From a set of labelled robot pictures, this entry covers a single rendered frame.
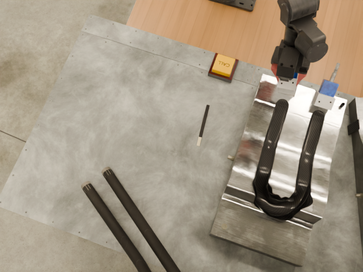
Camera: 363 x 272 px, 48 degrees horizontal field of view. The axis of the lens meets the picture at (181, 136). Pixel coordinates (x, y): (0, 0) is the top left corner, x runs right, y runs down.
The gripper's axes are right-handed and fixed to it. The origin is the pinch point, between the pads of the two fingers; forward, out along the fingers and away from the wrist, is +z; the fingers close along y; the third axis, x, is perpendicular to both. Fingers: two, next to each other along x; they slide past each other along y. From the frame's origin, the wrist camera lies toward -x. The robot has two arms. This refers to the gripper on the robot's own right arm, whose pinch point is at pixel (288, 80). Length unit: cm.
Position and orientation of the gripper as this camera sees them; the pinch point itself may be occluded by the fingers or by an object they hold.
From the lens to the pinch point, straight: 121.8
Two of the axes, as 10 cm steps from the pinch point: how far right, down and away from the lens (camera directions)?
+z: 0.8, 6.3, 7.7
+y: 9.3, 2.3, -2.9
